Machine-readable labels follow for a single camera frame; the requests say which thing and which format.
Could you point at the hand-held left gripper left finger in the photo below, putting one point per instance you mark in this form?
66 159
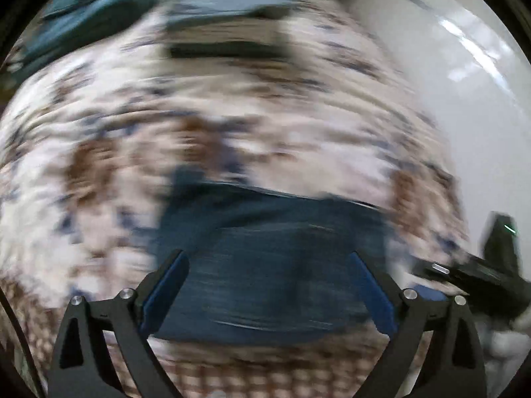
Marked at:
166 294

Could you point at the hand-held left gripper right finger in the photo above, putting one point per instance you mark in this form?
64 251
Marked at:
373 294

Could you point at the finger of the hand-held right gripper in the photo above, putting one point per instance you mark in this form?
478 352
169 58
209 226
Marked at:
439 271
431 293

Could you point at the dark teal pants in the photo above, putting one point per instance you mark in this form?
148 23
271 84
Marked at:
269 277

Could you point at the white cloth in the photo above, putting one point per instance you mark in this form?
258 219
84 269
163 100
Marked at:
498 344

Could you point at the floral printed blanket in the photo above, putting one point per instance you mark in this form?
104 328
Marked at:
249 112

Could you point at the teal cloth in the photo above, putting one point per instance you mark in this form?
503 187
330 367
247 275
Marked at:
95 8

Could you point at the folded dark clothes stack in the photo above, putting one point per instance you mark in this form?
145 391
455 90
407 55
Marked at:
228 4

